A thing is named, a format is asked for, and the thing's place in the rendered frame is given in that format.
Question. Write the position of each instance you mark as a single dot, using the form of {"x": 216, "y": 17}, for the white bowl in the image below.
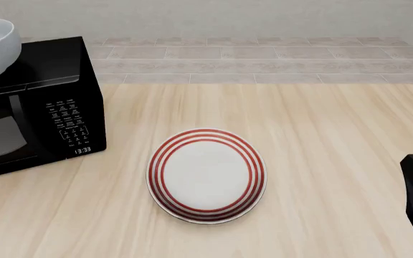
{"x": 2, "y": 45}

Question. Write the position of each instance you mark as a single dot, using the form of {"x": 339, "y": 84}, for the white plate with red rings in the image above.
{"x": 206, "y": 177}

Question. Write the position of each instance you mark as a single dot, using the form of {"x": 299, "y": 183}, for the black microwave oven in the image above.
{"x": 48, "y": 80}

